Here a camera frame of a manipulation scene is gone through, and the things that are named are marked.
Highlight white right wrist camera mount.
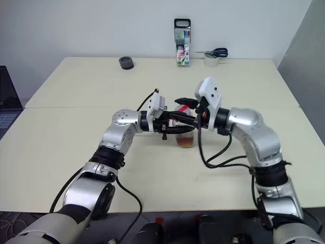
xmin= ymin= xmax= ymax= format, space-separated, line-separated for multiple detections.
xmin=194 ymin=76 xmax=223 ymax=132

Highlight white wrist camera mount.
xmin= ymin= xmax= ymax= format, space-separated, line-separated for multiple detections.
xmin=147 ymin=92 xmax=168 ymax=133
xmin=194 ymin=76 xmax=223 ymax=132

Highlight dark laptop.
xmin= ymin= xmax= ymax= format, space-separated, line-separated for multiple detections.
xmin=0 ymin=65 xmax=25 ymax=139

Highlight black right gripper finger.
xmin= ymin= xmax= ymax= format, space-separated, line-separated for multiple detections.
xmin=178 ymin=116 xmax=202 ymax=128
xmin=174 ymin=97 xmax=199 ymax=108

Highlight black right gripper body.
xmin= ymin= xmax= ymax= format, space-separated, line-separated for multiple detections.
xmin=195 ymin=98 xmax=212 ymax=131

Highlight small dark bottle cap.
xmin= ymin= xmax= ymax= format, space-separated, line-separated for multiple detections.
xmin=118 ymin=56 xmax=135 ymax=71

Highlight white tape roll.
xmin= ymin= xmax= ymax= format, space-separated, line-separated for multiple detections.
xmin=203 ymin=53 xmax=220 ymax=68

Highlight marker pen pack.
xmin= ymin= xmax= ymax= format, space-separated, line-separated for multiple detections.
xmin=174 ymin=18 xmax=191 ymax=68

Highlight clear plastic bottle red label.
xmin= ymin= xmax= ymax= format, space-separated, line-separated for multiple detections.
xmin=174 ymin=103 xmax=197 ymax=148

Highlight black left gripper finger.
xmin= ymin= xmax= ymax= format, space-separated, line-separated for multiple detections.
xmin=167 ymin=127 xmax=196 ymax=135
xmin=166 ymin=111 xmax=191 ymax=123

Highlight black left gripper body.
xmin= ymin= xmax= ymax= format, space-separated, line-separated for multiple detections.
xmin=153 ymin=112 xmax=176 ymax=141

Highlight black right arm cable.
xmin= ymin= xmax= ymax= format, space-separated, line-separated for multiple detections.
xmin=197 ymin=111 xmax=274 ymax=231

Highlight dark rounded shape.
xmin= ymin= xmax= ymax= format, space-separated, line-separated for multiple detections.
xmin=137 ymin=221 xmax=165 ymax=244

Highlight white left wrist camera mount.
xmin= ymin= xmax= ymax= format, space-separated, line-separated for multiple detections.
xmin=147 ymin=92 xmax=168 ymax=133

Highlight blue handled scissors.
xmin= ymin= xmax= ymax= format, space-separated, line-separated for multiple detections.
xmin=194 ymin=47 xmax=229 ymax=58

